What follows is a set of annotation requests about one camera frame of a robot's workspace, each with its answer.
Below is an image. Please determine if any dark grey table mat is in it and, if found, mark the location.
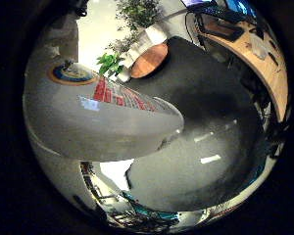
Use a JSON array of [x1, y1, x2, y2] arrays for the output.
[[123, 35, 269, 213]]

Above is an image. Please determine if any small bright green potted plant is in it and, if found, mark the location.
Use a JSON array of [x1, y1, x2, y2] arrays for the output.
[[96, 52, 133, 83]]

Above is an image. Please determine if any blue lit monitor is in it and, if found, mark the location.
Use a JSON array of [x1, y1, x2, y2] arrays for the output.
[[224, 0, 258, 19]]

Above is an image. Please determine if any curved wooden desk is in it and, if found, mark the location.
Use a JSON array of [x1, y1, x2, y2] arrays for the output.
[[194, 13, 289, 123]]

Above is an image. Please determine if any black laptop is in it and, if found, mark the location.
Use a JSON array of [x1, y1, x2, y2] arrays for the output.
[[180, 0, 246, 24]]

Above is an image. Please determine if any large dark green potted plant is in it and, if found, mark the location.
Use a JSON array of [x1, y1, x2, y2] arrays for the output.
[[106, 0, 170, 70]]

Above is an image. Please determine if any black desk pad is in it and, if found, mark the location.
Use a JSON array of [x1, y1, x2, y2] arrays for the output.
[[200, 19, 245, 43]]

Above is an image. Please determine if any light brown wooden bowl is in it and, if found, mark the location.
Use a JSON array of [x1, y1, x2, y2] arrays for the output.
[[130, 42, 171, 79]]

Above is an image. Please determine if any white spray bottle red label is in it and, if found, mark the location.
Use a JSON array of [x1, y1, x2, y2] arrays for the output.
[[23, 62, 185, 164]]

